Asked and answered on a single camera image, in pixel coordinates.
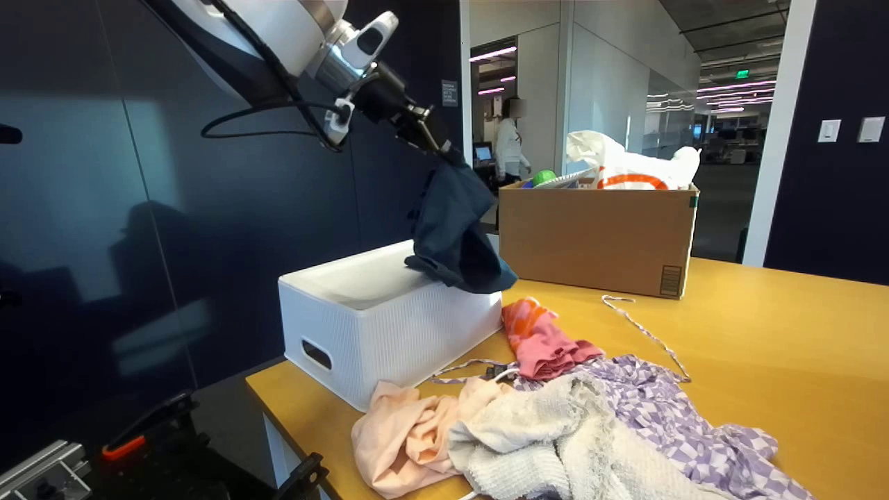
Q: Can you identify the purple checkered cloth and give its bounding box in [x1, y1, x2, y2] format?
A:
[573, 356, 813, 500]

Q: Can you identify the black clamp orange handle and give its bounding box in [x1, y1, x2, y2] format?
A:
[95, 387, 202, 476]

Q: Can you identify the cream towel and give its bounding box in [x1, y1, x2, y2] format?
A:
[447, 372, 734, 500]

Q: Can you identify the brown cardboard box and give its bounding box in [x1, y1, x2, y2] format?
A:
[497, 181, 704, 299]

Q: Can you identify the peach cloth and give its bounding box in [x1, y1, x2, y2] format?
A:
[348, 374, 495, 500]

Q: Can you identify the white wall outlet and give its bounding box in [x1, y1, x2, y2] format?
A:
[856, 113, 889, 147]
[813, 116, 845, 147]

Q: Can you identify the white plastic laundry basket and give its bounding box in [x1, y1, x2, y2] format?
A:
[276, 237, 509, 415]

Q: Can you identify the white twisted cord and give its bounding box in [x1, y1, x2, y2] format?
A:
[598, 293, 694, 387]

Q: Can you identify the white plastic bag orange print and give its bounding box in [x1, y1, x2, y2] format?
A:
[563, 129, 704, 194]

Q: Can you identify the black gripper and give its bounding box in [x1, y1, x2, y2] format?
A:
[355, 65, 458, 162]

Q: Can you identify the white cable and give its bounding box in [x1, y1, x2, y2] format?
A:
[427, 356, 522, 390]

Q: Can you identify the navy blue cloth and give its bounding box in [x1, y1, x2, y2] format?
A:
[402, 149, 519, 298]

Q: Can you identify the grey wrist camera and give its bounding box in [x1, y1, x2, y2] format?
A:
[319, 93, 362, 149]

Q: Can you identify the person in white shirt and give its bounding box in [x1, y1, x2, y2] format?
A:
[491, 95, 534, 187]

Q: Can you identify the pink and orange sock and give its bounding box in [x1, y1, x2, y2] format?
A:
[501, 298, 605, 384]

